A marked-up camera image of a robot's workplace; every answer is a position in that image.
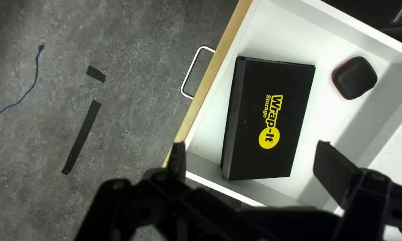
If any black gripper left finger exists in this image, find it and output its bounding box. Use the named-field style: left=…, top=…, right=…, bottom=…
left=166, top=141, right=188, bottom=181

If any black Wrap-It box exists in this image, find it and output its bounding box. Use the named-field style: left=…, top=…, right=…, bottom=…
left=220, top=55, right=318, bottom=183

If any small black red-rimmed case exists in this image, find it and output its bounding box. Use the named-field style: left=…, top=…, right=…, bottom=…
left=330, top=55, right=379, bottom=102

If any wood front white drawer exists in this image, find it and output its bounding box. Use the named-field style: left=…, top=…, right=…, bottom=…
left=161, top=0, right=402, bottom=226

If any short black tape strip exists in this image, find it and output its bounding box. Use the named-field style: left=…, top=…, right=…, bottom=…
left=84, top=65, right=107, bottom=85

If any thin blue cable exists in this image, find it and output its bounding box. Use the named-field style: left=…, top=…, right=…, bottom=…
left=0, top=43, right=47, bottom=118

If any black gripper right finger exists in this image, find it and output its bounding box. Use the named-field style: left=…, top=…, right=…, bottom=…
left=311, top=140, right=365, bottom=212

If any silver drawer handle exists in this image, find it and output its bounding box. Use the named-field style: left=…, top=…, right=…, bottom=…
left=180, top=45, right=217, bottom=101

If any long black tape strip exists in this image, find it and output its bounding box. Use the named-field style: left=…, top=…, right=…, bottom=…
left=60, top=100, right=103, bottom=177

